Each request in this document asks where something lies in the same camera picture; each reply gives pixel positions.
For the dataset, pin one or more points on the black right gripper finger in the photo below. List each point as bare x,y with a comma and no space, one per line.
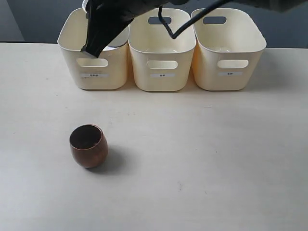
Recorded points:
108,18

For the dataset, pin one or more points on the brown wooden cup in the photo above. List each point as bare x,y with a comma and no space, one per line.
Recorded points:
88,146

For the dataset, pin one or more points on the clear plastic bottle white cap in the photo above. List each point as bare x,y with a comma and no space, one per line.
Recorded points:
119,41

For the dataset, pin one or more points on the white paper cup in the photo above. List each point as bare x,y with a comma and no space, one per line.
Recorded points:
84,6

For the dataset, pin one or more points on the left cream plastic bin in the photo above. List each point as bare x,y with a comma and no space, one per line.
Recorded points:
108,72

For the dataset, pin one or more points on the cream plastic bin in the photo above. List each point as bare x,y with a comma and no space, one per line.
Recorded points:
108,72
228,48
159,62

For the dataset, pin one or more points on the middle cream plastic bin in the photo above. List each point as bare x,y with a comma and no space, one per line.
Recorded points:
159,62

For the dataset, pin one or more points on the right cream plastic bin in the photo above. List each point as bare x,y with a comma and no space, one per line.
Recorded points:
228,48

